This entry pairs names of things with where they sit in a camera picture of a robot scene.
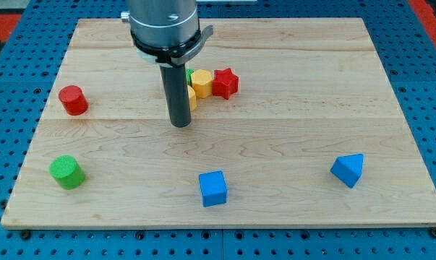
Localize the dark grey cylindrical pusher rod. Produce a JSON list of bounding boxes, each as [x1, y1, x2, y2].
[[160, 65, 192, 128]]

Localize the black clamp ring flange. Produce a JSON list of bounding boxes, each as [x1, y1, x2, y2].
[[130, 25, 214, 68]]

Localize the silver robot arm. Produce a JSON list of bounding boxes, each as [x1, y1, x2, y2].
[[122, 0, 213, 128]]

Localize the blue triangle block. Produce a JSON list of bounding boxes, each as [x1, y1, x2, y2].
[[330, 154, 364, 189]]

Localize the green block behind rod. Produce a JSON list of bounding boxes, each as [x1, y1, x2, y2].
[[186, 69, 195, 86]]

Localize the yellow hexagon block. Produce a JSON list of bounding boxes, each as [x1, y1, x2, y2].
[[191, 69, 213, 98]]

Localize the yellow block behind rod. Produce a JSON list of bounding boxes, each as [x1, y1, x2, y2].
[[187, 85, 197, 111]]

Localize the red star block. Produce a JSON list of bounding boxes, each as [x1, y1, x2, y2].
[[212, 68, 239, 100]]

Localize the red cylinder block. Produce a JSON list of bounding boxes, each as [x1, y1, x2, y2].
[[58, 85, 89, 116]]

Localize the blue cube block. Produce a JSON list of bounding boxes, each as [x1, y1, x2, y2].
[[198, 170, 228, 207]]

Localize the green cylinder block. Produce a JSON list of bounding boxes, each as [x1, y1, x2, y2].
[[49, 155, 85, 190]]

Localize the wooden board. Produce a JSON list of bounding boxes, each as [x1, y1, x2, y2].
[[1, 18, 436, 230]]

